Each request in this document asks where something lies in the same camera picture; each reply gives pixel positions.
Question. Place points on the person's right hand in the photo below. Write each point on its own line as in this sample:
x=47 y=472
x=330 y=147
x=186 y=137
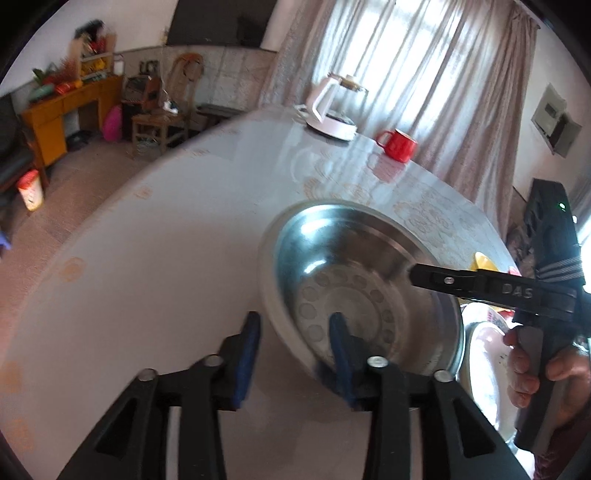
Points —
x=521 y=383

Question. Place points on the white and red trash bin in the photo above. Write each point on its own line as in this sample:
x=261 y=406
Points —
x=31 y=191

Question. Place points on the white power strip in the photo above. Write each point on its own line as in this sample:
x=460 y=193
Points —
x=171 y=107

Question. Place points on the black armchair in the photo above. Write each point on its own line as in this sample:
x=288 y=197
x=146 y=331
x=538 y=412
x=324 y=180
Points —
x=14 y=152

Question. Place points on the red mug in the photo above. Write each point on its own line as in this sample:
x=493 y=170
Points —
x=399 y=145

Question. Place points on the pink bag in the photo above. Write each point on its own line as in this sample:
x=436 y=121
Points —
x=112 y=124

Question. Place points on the brown wooden chair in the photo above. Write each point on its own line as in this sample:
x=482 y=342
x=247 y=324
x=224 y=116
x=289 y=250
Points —
x=157 y=127

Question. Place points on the patterned cushioned chair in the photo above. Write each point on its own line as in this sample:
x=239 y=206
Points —
x=517 y=240

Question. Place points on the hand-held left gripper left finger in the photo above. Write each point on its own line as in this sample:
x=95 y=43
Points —
x=244 y=364

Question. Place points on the grey electrical panel box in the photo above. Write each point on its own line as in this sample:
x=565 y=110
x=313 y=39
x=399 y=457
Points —
x=549 y=115

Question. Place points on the potted green plant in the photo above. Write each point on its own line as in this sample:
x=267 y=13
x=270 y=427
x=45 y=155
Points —
x=44 y=85

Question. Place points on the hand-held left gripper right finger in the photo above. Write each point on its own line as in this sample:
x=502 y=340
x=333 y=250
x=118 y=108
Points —
x=341 y=360

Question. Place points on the black flat-screen television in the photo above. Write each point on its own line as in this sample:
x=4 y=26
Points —
x=217 y=23

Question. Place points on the stainless steel bowl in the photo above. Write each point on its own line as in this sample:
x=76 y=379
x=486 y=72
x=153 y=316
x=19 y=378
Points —
x=346 y=258

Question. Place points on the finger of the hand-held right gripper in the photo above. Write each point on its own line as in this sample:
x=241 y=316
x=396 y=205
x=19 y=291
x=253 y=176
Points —
x=461 y=280

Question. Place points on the orange wooden desk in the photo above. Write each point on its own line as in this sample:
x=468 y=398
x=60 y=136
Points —
x=51 y=124

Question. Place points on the dark speaker box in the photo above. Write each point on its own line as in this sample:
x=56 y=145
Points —
x=138 y=90

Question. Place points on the white plate with red characters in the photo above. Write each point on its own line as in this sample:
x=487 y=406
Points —
x=489 y=369

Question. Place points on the small blue plastic stool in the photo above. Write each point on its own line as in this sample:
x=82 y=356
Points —
x=4 y=241

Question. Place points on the small cluttered desk shelf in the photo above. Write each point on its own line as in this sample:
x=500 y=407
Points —
x=94 y=55

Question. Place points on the grey sheer window curtain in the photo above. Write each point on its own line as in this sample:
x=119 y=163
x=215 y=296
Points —
x=415 y=69

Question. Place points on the yellow plastic bowl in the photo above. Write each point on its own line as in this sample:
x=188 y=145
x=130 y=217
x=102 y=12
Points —
x=484 y=263

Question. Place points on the white electric glass kettle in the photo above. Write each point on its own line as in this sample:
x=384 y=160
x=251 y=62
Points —
x=325 y=115

